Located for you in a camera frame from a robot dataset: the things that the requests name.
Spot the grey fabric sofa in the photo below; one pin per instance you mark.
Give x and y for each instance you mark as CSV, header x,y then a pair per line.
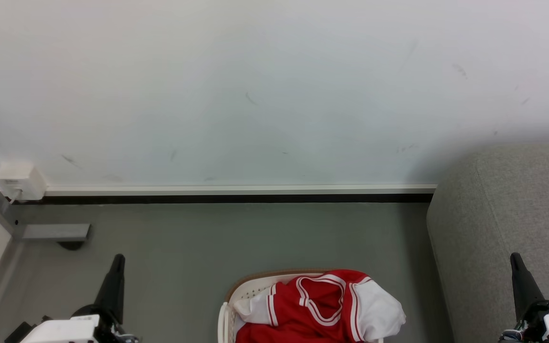
x,y
503,228

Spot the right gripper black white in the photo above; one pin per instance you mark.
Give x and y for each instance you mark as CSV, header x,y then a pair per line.
x,y
548,324

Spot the white laundry basket brown rim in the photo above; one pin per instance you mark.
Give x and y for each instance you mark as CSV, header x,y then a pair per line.
x,y
250,291

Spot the black door stop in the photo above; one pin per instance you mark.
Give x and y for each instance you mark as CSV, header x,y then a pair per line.
x,y
70,245

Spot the white baseboard strip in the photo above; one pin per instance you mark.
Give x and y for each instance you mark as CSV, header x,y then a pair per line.
x,y
236,189

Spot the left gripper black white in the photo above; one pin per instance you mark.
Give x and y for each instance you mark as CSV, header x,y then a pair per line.
x,y
79,328

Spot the white wall power adapter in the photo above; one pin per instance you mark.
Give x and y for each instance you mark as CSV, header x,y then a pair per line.
x,y
21,180

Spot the red and white jersey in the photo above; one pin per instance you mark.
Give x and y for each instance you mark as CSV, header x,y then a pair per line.
x,y
317,314

